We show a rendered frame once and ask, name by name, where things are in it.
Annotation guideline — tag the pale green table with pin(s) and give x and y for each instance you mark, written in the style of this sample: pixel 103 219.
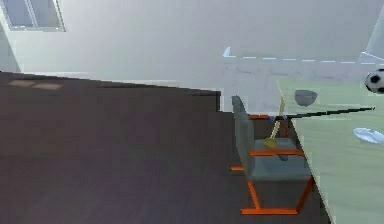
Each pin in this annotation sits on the pale green table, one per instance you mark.
pixel 346 166

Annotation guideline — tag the yellow round object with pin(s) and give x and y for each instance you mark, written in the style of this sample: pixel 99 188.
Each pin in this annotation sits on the yellow round object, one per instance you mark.
pixel 270 143

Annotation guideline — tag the grey chair with orange frame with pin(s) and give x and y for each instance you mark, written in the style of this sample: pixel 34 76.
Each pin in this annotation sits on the grey chair with orange frame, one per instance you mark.
pixel 266 160

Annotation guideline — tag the thin black rod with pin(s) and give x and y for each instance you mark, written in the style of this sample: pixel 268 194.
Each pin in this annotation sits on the thin black rod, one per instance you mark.
pixel 330 112

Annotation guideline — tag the white framed window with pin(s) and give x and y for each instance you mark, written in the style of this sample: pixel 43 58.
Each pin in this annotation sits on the white framed window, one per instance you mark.
pixel 31 15

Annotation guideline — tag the grey bowl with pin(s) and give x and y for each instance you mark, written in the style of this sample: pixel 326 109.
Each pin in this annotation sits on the grey bowl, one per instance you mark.
pixel 305 97

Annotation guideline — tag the black and white soccer ball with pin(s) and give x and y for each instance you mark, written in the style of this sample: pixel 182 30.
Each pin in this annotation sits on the black and white soccer ball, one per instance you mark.
pixel 376 81

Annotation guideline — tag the white plate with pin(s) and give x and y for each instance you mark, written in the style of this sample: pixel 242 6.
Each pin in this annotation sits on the white plate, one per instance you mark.
pixel 369 135

